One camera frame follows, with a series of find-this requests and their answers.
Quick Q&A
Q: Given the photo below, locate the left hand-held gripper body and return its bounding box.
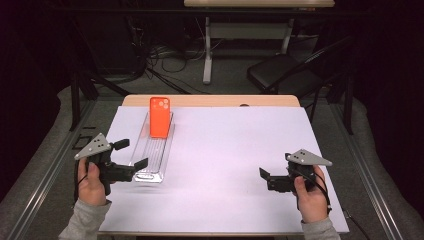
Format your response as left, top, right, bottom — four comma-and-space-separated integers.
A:
73, 132, 136, 197

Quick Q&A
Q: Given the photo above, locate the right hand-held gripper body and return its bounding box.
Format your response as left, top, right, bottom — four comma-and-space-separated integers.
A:
266, 148, 333, 194

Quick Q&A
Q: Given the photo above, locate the clear plastic bin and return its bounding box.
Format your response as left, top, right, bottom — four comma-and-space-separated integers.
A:
132, 110, 176, 184

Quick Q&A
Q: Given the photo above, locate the orange phone case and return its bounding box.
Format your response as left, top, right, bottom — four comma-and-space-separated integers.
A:
149, 96, 171, 139

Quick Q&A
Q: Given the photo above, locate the person's left hand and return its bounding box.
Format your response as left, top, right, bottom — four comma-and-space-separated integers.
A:
77, 157, 108, 207

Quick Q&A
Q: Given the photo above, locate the person's right hand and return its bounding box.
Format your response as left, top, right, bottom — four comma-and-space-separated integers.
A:
293, 164, 330, 224

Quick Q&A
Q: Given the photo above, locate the white table sheet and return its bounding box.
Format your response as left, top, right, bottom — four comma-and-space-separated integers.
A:
98, 105, 350, 234

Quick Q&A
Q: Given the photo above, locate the black metal stand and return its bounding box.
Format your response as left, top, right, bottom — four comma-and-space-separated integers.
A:
68, 71, 131, 132

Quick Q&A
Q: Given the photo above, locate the black folding chair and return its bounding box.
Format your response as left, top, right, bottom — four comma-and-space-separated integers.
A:
246, 34, 356, 99

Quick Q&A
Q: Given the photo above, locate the desk with white legs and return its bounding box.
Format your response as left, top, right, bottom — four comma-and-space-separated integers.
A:
183, 0, 336, 85

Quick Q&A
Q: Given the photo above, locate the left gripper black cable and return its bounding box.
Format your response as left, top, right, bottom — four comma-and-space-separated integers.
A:
73, 159, 89, 203

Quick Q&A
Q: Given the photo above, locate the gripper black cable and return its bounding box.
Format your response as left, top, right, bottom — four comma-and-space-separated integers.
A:
73, 159, 89, 203
301, 173, 333, 215

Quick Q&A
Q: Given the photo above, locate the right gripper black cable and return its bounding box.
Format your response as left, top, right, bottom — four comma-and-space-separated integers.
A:
301, 173, 333, 215

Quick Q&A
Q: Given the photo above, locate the aluminium floor rail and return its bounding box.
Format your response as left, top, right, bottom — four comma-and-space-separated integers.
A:
329, 103, 404, 240
6, 99, 98, 240

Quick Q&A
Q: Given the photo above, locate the black floor cable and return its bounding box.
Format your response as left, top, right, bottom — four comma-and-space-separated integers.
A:
343, 209, 369, 240

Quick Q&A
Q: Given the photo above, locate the tangle of black floor cables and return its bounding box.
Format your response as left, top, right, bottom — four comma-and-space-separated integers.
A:
128, 16, 214, 96

